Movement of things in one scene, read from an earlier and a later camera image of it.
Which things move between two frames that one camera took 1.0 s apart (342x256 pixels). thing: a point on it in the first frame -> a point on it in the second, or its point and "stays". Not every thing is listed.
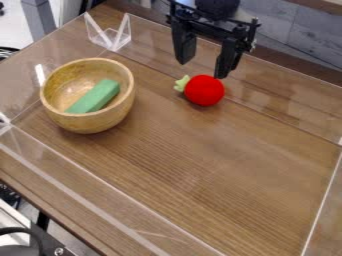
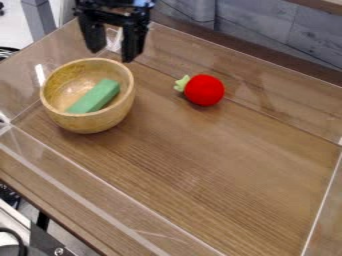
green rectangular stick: (95, 98) stays
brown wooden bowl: (70, 81) stays
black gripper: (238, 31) -> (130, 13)
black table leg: (43, 221) stays
